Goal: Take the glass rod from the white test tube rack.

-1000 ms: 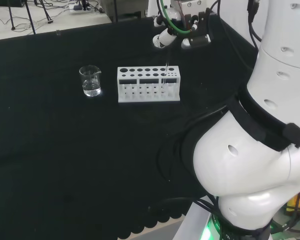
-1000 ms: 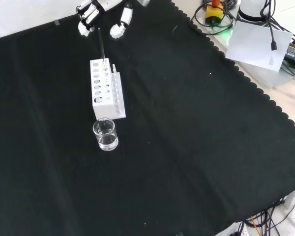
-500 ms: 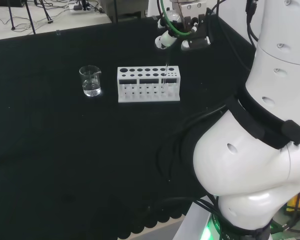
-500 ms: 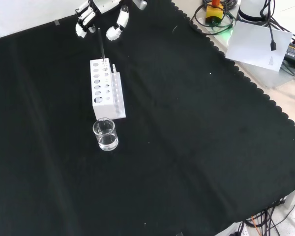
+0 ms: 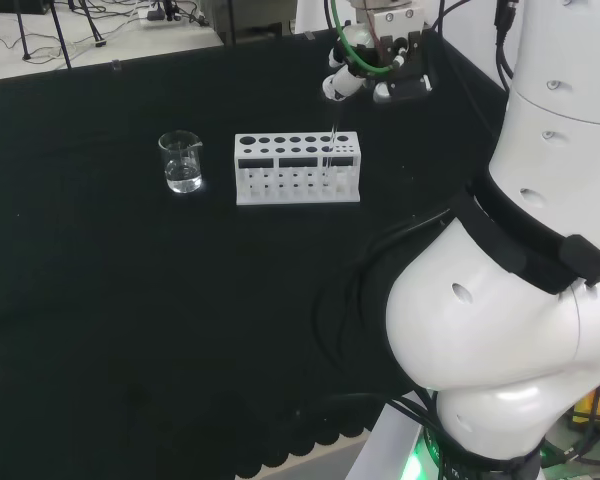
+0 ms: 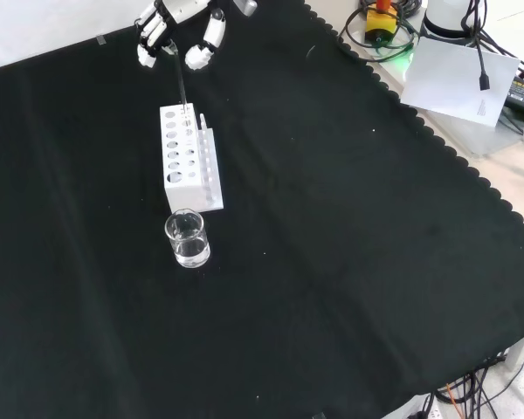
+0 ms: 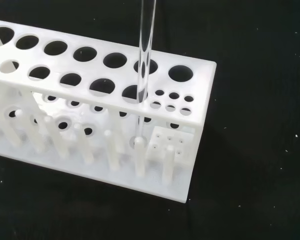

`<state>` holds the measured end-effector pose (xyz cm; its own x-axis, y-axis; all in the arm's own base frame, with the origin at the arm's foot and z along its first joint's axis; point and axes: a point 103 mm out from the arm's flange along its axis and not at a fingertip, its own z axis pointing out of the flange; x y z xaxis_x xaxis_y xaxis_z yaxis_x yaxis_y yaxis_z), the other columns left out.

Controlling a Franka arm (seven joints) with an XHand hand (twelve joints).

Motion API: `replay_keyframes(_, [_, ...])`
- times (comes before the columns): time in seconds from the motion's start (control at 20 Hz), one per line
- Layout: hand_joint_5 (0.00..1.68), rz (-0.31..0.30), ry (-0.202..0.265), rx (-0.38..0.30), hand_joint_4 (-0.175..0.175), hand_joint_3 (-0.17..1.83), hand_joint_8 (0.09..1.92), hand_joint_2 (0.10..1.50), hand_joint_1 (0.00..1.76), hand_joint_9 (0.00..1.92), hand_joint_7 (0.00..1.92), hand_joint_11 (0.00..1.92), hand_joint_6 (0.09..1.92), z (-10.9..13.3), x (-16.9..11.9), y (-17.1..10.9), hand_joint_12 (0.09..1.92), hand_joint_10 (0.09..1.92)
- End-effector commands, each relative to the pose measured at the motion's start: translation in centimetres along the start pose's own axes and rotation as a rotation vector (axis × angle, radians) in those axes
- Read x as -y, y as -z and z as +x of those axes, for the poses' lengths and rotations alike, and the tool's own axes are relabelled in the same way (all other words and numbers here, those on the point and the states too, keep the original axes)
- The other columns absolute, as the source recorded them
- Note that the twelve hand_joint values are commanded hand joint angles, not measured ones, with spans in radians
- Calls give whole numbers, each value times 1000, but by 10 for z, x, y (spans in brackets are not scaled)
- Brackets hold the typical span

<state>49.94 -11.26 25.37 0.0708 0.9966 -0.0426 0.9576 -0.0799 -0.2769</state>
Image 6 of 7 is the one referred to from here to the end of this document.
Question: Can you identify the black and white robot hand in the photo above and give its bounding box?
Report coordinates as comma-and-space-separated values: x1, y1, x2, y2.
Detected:
134, 0, 259, 72

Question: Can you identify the white test tube rack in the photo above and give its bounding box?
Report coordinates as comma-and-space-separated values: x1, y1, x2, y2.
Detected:
159, 102, 225, 214

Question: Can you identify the yellow stop button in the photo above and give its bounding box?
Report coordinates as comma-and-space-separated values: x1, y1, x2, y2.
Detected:
364, 0, 397, 47

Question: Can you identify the small clear glass beaker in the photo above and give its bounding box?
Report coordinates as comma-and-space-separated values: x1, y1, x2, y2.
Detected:
163, 210, 211, 269

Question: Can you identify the black bench cloth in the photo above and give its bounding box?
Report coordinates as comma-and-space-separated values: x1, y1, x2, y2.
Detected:
0, 0, 524, 419

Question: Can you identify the white power strip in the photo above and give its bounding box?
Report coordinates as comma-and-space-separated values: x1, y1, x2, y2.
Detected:
411, 392, 443, 419

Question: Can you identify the black looped cable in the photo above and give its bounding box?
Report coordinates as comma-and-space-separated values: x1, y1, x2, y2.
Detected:
336, 0, 421, 57

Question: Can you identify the green cable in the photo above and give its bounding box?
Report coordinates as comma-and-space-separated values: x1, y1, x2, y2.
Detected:
366, 24, 420, 63

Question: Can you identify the black cable with plug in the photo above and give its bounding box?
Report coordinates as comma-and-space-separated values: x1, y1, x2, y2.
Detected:
461, 0, 493, 93

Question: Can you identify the grey metal base plate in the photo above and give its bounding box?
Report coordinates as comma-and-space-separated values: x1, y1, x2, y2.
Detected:
414, 106, 524, 159

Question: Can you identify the orange cable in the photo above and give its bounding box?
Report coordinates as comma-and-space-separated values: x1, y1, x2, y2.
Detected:
445, 382, 465, 419

